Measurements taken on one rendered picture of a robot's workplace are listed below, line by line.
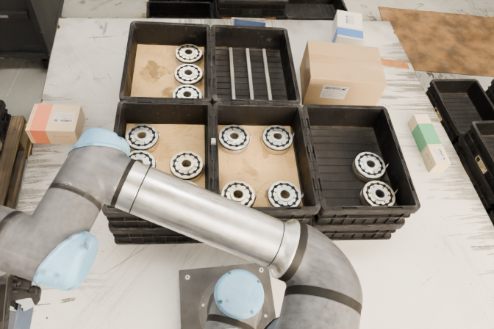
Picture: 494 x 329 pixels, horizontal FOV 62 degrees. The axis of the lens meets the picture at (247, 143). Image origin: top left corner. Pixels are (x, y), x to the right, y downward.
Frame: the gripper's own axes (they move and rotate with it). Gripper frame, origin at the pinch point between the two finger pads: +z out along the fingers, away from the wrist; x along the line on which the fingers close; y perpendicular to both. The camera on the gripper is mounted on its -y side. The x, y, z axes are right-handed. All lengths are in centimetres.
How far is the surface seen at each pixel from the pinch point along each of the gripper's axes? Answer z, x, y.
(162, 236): 34, -26, 29
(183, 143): 27, -31, 58
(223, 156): 25, -44, 53
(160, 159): 27, -24, 52
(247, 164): 25, -52, 49
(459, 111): 68, -194, 119
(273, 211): 15, -55, 27
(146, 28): 20, -17, 107
